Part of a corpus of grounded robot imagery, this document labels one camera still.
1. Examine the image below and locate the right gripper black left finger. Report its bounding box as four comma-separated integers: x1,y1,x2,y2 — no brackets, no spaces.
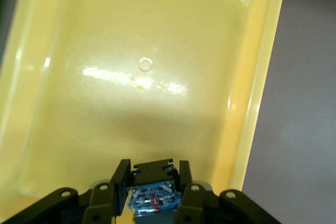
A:
0,158,131,224

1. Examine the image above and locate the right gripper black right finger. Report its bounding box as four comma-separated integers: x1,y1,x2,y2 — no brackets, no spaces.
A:
174,159,284,224

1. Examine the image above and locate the yellow mushroom push button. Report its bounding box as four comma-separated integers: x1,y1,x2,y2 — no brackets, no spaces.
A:
115,158,184,224

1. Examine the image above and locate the yellow plastic tray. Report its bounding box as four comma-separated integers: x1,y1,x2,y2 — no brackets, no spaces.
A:
0,0,285,224

